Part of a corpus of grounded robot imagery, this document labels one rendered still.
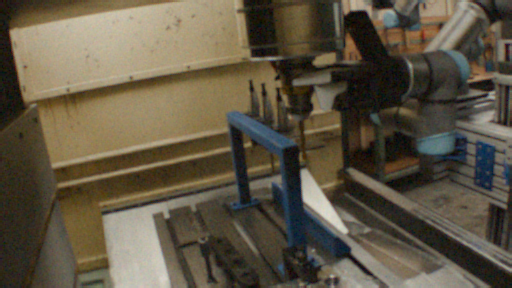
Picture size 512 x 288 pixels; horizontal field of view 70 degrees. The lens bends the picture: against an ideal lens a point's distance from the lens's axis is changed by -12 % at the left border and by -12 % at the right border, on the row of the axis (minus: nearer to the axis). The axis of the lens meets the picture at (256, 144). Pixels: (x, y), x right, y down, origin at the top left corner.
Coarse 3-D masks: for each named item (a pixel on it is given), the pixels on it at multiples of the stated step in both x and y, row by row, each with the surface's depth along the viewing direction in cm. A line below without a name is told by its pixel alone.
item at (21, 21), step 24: (0, 0) 37; (24, 0) 41; (48, 0) 45; (72, 0) 50; (96, 0) 55; (120, 0) 62; (144, 0) 69; (168, 0) 77; (0, 24) 59; (24, 24) 68
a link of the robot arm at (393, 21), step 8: (400, 0) 159; (408, 0) 156; (416, 0) 156; (400, 8) 160; (408, 8) 159; (384, 16) 166; (392, 16) 162; (400, 16) 162; (408, 16) 167; (384, 24) 167; (392, 24) 164; (400, 24) 165; (408, 24) 169
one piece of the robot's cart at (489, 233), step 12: (504, 84) 134; (504, 96) 136; (504, 108) 137; (504, 120) 138; (492, 204) 149; (492, 216) 151; (504, 216) 147; (492, 228) 152; (504, 228) 144; (492, 240) 153; (504, 240) 145
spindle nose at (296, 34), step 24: (240, 0) 55; (264, 0) 52; (288, 0) 51; (312, 0) 51; (336, 0) 54; (240, 24) 57; (264, 24) 53; (288, 24) 52; (312, 24) 52; (336, 24) 54; (264, 48) 54; (288, 48) 53; (312, 48) 53; (336, 48) 55
